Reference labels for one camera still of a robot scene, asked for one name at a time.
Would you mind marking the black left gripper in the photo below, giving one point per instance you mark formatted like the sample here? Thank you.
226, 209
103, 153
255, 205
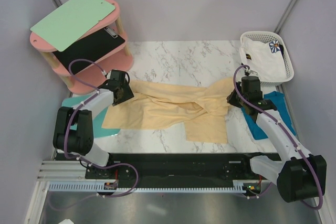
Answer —
128, 94

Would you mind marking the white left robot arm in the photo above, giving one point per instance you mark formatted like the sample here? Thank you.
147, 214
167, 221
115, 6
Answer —
74, 134

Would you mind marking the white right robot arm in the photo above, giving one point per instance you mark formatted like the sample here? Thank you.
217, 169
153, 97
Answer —
299, 174

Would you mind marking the white cable duct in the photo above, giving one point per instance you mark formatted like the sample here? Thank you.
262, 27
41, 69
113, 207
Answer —
235, 186

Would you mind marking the green clipboard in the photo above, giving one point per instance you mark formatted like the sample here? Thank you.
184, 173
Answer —
70, 21

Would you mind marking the black clipboard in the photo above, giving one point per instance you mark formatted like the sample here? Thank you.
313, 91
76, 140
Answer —
93, 47

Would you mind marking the yellow t shirt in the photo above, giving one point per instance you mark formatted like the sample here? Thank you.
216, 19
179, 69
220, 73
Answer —
158, 106

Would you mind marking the white t shirt with flower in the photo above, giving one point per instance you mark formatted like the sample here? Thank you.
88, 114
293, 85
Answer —
264, 59

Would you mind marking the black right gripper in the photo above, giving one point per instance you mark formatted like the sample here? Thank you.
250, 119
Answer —
231, 100

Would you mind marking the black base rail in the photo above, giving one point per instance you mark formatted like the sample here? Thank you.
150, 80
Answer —
181, 169

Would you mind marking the white plastic basket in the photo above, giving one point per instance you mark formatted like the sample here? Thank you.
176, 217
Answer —
265, 37

